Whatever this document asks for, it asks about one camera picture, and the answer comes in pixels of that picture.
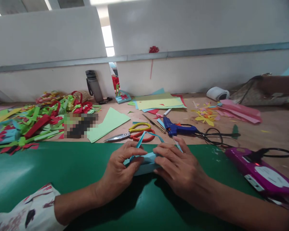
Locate blue hot glue gun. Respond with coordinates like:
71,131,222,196
162,116,198,138

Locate white tape roll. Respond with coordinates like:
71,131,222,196
206,86,230,101

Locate metal craft knife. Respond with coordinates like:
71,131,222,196
142,113,167,134

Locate green cutting mat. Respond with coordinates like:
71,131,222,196
0,141,268,231

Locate person's left thumb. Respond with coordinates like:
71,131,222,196
129,148,149,158

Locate person's right hand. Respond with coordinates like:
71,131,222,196
153,137,215,205

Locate pile of paper craft pieces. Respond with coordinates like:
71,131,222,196
0,90,102,156

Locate beige handbag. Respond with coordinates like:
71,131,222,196
229,73,289,107

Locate purple power strip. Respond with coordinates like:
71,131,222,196
225,147,289,196

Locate grey water bottle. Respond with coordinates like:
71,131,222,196
85,70,104,104

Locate person's right index finger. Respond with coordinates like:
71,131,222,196
159,142,183,154

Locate pile of yellow orange scraps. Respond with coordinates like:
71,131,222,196
191,101,223,127

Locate stack of coloured paper sheets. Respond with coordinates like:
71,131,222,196
127,88,188,114

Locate blue basket with red flower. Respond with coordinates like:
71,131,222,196
115,84,132,105

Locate black glue gun cable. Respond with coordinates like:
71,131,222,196
180,124,241,148

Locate pink paper sheets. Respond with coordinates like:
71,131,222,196
216,99,263,124

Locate person's right fingers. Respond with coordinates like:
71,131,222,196
153,166,174,180

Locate person's right thumb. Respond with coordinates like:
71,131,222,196
153,146,170,160

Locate person's left index finger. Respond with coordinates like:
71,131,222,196
119,141,145,151

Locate black power strip cable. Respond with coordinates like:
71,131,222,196
255,148,289,159

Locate scissors with yellow red handles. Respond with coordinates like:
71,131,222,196
103,123,156,143

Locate person's left hand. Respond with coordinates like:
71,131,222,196
100,141,149,205

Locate light blue paper basket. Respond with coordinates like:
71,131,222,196
123,131,184,176

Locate person's left fingers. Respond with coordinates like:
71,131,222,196
125,161,136,180

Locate light green paper sheet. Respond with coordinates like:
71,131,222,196
86,107,131,144

